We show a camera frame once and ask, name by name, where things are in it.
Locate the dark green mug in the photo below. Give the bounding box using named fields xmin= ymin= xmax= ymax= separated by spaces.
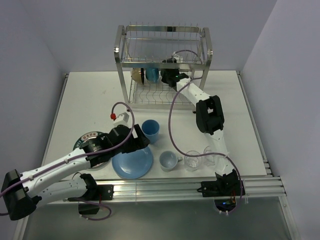
xmin=160 ymin=68 xmax=171 ymax=84

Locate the blue flower mug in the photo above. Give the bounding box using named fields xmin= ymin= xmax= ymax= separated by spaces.
xmin=145 ymin=68 xmax=159 ymax=84

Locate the light grey mug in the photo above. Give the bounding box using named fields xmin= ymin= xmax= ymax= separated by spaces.
xmin=159 ymin=150 xmax=183 ymax=172

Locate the black bowl tan outside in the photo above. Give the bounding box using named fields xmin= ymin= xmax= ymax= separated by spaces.
xmin=131 ymin=67 xmax=145 ymax=85

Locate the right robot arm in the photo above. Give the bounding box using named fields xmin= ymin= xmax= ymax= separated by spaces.
xmin=161 ymin=70 xmax=244 ymax=196

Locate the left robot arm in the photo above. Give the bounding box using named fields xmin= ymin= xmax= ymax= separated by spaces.
xmin=0 ymin=124 xmax=150 ymax=221

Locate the steel two-tier dish rack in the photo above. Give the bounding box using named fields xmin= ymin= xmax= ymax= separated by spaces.
xmin=113 ymin=23 xmax=213 ymax=110

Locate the blue plastic tumbler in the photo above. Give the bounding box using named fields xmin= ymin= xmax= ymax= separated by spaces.
xmin=141 ymin=119 xmax=160 ymax=144

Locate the blue round plate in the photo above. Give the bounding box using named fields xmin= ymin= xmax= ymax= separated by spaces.
xmin=111 ymin=147 xmax=154 ymax=180

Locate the white plate teal rim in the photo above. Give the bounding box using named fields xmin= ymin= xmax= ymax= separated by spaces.
xmin=73 ymin=131 xmax=108 ymax=171

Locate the clear glass left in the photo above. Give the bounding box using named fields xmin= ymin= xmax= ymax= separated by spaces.
xmin=183 ymin=150 xmax=202 ymax=172

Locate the clear glass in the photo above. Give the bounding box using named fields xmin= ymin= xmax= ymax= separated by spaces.
xmin=203 ymin=145 xmax=220 ymax=167
xmin=183 ymin=150 xmax=202 ymax=172

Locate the clear glass right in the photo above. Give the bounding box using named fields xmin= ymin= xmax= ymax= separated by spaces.
xmin=203 ymin=145 xmax=220 ymax=167

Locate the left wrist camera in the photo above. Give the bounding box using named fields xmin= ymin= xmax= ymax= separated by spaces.
xmin=110 ymin=112 xmax=129 ymax=127

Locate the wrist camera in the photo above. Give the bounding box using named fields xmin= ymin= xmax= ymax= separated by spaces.
xmin=110 ymin=112 xmax=129 ymax=127
xmin=162 ymin=51 xmax=184 ymax=64

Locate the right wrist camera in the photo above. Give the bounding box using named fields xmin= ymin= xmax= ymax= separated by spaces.
xmin=162 ymin=51 xmax=184 ymax=64

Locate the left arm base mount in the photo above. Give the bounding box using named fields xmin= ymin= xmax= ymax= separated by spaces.
xmin=67 ymin=184 xmax=114 ymax=221

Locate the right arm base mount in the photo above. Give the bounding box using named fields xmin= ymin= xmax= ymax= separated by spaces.
xmin=197 ymin=169 xmax=245 ymax=198

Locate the aluminium frame rail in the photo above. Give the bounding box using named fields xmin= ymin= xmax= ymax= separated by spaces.
xmin=97 ymin=176 xmax=287 ymax=203

